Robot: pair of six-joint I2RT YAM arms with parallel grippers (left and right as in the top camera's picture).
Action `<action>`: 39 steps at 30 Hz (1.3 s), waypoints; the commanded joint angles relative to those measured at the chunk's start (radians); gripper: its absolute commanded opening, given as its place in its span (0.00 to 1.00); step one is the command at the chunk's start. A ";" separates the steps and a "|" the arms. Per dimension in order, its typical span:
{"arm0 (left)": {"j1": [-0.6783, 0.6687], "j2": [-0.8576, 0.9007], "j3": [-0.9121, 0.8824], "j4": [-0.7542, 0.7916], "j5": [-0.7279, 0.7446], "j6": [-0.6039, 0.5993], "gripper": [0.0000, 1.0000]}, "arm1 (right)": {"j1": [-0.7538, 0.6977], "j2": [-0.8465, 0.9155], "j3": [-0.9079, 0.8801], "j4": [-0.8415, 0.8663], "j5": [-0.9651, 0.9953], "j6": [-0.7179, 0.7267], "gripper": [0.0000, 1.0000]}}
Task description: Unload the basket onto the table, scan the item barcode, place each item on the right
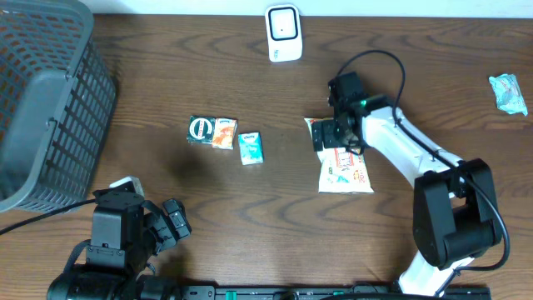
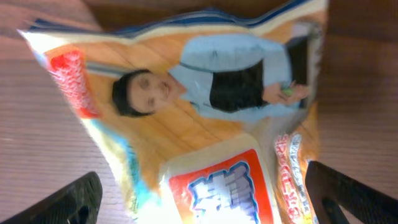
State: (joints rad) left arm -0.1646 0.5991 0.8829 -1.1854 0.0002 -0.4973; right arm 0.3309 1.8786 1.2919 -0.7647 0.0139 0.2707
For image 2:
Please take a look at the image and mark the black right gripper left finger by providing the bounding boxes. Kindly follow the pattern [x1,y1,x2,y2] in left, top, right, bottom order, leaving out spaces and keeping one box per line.
[1,171,103,224]

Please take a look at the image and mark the cream wipes pack blue edges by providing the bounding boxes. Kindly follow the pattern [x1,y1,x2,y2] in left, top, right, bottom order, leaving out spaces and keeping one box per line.
[21,0,328,223]

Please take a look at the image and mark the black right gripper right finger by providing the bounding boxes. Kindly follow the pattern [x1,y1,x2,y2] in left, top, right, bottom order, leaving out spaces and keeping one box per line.
[305,161,397,224]

